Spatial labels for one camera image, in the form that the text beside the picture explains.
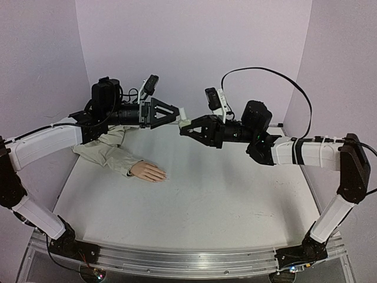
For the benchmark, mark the white nail polish bottle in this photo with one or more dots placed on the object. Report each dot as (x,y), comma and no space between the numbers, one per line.
(184,122)

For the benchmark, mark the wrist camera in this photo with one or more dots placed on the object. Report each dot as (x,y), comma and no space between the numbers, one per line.
(218,103)
(148,87)

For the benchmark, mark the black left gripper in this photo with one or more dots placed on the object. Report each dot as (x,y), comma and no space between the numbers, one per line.
(149,113)

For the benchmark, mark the white nail polish cap brush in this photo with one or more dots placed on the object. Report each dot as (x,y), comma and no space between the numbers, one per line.
(182,114)

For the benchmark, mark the mannequin hand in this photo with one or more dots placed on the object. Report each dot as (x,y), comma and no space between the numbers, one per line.
(148,172)

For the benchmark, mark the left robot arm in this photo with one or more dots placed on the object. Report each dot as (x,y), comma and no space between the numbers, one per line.
(105,108)

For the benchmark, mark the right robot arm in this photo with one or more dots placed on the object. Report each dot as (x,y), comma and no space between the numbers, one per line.
(344,155)

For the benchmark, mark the aluminium front rail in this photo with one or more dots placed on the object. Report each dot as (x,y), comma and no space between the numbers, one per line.
(106,263)

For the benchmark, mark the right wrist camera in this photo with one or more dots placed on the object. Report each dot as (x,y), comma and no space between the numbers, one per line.
(218,103)

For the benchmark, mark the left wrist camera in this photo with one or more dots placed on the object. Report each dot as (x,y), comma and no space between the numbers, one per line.
(148,87)

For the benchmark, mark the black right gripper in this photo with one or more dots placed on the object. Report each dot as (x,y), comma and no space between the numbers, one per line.
(220,134)

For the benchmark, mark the beige jacket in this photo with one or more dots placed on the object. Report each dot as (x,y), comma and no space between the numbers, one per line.
(106,151)

